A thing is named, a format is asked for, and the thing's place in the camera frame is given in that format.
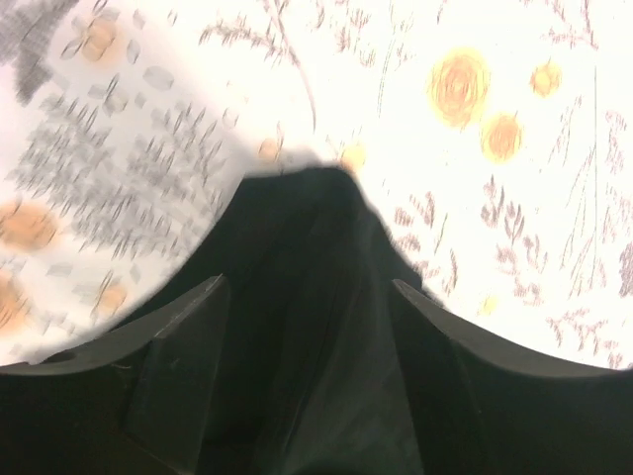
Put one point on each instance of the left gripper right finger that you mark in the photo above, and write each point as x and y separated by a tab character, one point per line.
481	404

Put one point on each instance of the black t-shirt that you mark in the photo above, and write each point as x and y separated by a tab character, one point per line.
278	340

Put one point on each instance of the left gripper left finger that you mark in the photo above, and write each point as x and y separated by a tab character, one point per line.
123	396

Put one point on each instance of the floral patterned table mat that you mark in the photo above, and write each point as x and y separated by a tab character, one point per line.
493	138

